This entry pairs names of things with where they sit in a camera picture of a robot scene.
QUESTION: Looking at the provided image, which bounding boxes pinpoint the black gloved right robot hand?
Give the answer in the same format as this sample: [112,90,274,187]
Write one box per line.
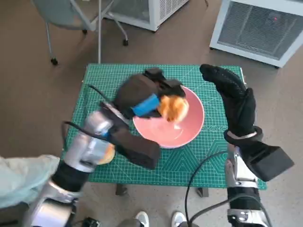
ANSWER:
[199,63,258,140]

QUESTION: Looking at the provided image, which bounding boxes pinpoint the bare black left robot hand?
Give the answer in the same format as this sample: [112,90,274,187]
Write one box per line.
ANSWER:
[115,68,187,119]

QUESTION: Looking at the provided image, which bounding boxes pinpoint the rectangular striped toy bread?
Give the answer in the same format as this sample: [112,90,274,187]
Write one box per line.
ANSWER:
[158,94,190,122]

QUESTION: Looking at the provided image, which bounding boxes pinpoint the pink bowl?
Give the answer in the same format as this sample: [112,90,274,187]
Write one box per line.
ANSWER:
[132,85,205,149]

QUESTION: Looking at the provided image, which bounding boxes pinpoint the round toy bread bun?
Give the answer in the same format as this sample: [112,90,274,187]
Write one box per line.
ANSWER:
[98,144,116,166]

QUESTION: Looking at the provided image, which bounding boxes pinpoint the thin grey metal pole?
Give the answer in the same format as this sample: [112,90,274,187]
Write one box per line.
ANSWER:
[98,0,104,64]

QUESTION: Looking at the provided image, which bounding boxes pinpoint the green cutting mat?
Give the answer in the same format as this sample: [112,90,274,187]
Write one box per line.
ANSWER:
[81,63,268,190]

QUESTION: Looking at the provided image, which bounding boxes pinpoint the large white mesh cabinet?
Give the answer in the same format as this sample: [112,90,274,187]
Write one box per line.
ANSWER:
[209,0,303,69]

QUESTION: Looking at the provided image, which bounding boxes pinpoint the small white mesh cabinet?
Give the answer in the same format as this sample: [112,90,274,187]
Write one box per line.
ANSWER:
[104,0,190,31]

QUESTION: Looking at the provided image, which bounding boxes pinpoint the grey wheeled chair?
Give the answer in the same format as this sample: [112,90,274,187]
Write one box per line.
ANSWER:
[30,0,130,66]

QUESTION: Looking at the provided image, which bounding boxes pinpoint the white shoe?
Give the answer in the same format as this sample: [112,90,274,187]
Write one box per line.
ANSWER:
[171,211,187,227]
[136,211,150,227]

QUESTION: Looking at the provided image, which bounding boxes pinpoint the black floor device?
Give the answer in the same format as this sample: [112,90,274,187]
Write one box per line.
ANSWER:
[81,217,101,227]

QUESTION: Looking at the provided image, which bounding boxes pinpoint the person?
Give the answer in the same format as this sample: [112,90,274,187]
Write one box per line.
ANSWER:
[0,155,61,206]

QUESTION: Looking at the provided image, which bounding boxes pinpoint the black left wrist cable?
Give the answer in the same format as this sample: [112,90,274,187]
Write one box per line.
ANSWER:
[88,84,114,106]

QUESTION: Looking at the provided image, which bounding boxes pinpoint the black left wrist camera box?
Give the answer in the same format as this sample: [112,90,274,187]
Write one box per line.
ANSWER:
[110,125,161,170]

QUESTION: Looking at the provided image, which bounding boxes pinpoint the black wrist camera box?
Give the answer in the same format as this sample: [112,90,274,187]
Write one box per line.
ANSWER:
[110,125,161,170]
[238,139,295,182]

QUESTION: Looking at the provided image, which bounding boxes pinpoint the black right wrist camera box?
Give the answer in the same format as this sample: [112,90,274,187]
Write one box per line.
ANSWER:
[238,139,295,182]

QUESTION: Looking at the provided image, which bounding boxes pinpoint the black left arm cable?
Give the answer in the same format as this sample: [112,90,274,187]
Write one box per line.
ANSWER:
[61,121,106,142]

